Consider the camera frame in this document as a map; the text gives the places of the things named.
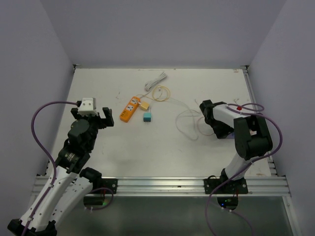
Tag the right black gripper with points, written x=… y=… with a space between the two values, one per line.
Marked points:
x=222 y=133

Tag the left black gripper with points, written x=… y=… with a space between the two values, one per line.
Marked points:
x=104 y=122

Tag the orange power strip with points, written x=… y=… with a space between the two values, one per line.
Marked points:
x=130 y=109

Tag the yellow charger plug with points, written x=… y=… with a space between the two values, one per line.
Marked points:
x=144 y=105

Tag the teal charger plug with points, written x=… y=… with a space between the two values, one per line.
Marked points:
x=147 y=117

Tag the purple power strip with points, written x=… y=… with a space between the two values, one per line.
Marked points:
x=230 y=136

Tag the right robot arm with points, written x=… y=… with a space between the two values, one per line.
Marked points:
x=251 y=134

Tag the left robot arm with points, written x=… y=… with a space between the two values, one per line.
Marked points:
x=70 y=181

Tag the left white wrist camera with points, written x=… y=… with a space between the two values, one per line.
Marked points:
x=87 y=107

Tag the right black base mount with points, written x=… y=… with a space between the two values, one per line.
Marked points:
x=232 y=187

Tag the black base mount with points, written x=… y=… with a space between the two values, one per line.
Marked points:
x=232 y=187
x=103 y=186

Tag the aluminium front rail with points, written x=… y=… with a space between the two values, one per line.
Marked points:
x=194 y=187

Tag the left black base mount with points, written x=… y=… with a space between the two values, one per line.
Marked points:
x=103 y=186

